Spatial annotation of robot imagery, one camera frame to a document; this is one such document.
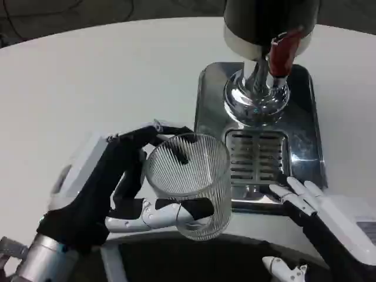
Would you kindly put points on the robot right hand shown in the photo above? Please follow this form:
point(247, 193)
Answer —
point(337, 223)

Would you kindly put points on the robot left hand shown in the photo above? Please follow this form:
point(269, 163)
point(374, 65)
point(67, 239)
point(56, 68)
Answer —
point(97, 188)

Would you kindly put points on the clear ribbed glass cup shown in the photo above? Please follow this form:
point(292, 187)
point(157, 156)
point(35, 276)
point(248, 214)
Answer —
point(191, 182)

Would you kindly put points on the silver left robot forearm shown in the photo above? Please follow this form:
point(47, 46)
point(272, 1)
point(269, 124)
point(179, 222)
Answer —
point(35, 260)

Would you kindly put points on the steel drip tray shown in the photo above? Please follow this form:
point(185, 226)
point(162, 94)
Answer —
point(258, 164)

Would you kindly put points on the steel drink dispenser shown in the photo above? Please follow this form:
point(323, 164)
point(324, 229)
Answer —
point(258, 55)

